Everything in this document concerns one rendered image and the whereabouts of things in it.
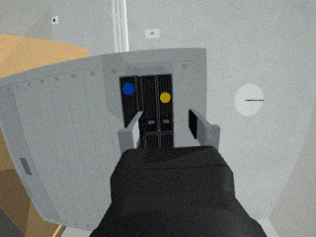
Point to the grey metal rack frame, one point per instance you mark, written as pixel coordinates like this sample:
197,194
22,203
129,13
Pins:
60,123

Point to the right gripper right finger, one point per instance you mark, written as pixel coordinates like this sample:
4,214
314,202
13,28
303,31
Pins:
203,131

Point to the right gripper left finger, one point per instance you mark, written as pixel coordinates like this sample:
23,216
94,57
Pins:
130,137

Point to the flat tan wooden board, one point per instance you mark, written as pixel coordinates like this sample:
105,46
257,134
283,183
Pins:
18,54

